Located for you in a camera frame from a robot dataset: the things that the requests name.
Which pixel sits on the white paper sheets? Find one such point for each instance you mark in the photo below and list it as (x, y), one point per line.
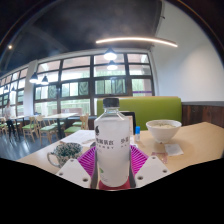
(80, 136)

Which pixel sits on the clear plastic water bottle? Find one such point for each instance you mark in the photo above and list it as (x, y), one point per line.
(111, 150)

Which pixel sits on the large wooden dining table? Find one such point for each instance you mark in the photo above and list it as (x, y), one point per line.
(60, 115)

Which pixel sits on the wooden chairs with green seats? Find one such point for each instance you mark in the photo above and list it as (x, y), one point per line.
(48, 128)

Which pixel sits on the small wooden dining table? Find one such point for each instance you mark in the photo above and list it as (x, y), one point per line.
(18, 117)

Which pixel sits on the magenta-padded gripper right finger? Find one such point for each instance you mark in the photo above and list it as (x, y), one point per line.
(151, 170)

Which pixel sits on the person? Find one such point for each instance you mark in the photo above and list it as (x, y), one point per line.
(8, 115)

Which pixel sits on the green upholstered bench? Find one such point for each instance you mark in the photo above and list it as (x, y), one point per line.
(156, 108)

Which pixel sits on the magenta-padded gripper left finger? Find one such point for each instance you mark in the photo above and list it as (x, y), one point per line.
(73, 171)

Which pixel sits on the small blue-capped white tube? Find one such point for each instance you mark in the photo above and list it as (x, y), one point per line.
(137, 135)

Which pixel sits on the white ceramic bowl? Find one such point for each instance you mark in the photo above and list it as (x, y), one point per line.
(163, 131)

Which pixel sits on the dark-framed window wall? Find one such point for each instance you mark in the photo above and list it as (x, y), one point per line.
(76, 78)

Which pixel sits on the green speckled ceramic mug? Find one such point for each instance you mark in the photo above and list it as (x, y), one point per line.
(65, 151)

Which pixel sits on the flat round red coaster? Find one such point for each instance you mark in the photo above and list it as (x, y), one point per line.
(103, 187)

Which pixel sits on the dark pendant ceiling lamps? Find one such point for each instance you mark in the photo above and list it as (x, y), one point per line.
(110, 55)

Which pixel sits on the white paper napkin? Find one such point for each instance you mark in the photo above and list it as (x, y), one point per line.
(173, 150)

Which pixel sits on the long curved linear light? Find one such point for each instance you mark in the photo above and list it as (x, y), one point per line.
(140, 40)

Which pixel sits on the small round ceiling spotlight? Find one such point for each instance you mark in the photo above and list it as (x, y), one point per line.
(10, 47)

